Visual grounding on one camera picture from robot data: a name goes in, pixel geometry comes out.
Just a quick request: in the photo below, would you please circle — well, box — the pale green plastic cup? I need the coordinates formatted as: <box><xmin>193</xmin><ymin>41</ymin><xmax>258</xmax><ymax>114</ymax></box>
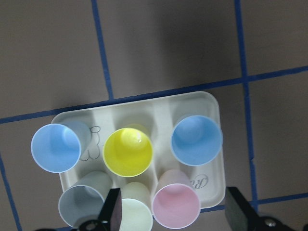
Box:
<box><xmin>120</xmin><ymin>182</ymin><xmax>153</xmax><ymax>231</ymax></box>

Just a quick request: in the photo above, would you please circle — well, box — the yellow plastic cup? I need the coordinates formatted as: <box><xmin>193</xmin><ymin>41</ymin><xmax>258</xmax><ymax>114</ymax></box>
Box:
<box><xmin>103</xmin><ymin>124</ymin><xmax>154</xmax><ymax>178</ymax></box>

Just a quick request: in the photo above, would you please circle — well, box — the cream plastic tray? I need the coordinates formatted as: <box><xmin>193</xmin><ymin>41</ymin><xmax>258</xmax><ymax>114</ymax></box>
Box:
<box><xmin>53</xmin><ymin>91</ymin><xmax>225</xmax><ymax>209</ymax></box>

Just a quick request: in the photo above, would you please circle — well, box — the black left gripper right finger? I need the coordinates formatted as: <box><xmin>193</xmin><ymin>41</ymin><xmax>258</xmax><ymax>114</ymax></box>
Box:
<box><xmin>225</xmin><ymin>186</ymin><xmax>293</xmax><ymax>231</ymax></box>

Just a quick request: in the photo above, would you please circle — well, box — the translucent white plastic cup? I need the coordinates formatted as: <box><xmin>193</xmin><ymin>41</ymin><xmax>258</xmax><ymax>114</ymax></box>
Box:
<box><xmin>58</xmin><ymin>171</ymin><xmax>113</xmax><ymax>228</ymax></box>

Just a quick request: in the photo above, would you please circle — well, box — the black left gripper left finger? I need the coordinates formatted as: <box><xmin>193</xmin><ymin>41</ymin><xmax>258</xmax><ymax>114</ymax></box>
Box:
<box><xmin>79</xmin><ymin>188</ymin><xmax>122</xmax><ymax>231</ymax></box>

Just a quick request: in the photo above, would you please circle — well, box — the pink plastic cup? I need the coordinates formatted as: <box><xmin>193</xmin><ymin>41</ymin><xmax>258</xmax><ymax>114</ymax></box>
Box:
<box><xmin>151</xmin><ymin>169</ymin><xmax>201</xmax><ymax>229</ymax></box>

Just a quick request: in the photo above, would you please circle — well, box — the light blue plastic cup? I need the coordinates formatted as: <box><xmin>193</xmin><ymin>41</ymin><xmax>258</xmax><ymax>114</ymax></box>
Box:
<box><xmin>31</xmin><ymin>121</ymin><xmax>91</xmax><ymax>173</ymax></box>

